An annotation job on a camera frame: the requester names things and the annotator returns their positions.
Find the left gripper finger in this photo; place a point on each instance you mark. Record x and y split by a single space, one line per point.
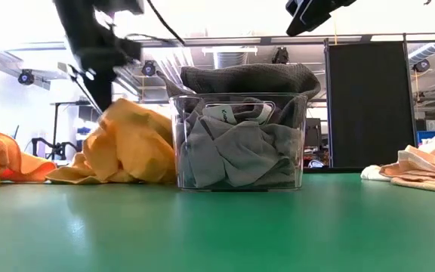
106 88
94 88

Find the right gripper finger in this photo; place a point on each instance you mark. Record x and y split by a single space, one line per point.
315 15
295 7

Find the mustard yellow towel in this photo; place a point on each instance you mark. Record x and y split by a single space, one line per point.
138 151

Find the light grey towel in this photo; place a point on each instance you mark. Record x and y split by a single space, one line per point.
240 151

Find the dark grey towel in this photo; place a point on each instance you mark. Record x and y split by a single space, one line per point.
289 174

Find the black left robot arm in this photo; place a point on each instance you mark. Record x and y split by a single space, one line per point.
78 19

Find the clear plastic bin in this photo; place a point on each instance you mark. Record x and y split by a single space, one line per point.
176 151

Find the blue storage bin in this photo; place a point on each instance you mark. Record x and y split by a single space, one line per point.
430 136

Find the green table mat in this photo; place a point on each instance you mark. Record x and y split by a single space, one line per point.
217 234

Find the peach striped towel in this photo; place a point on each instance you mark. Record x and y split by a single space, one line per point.
421 174

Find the black background table frame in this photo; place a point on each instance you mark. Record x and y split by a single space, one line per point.
56 124

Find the silver ventilation duct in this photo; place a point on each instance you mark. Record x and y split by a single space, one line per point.
432 49

